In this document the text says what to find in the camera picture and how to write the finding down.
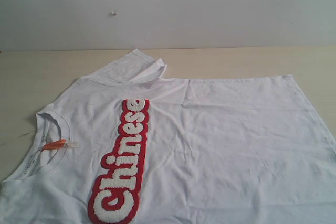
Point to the white t-shirt red lettering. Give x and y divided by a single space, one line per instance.
155 150

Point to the orange fabric tag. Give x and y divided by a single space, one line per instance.
62 143

